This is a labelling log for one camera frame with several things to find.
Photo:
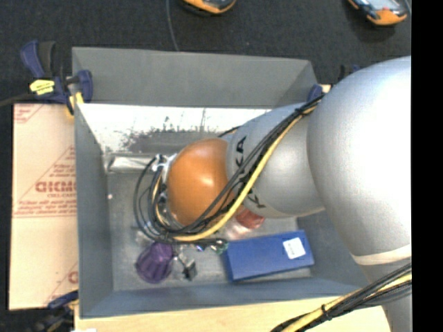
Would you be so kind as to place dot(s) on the blue box with white label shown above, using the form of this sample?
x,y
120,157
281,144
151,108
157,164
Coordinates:
x,y
263,258

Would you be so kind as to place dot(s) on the red round object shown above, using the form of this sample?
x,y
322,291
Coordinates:
x,y
250,219

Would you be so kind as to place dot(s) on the brown cardboard board, red print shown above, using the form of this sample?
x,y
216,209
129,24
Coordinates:
x,y
41,247

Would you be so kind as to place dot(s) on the grey metal bin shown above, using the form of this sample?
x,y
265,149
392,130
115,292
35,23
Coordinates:
x,y
194,78

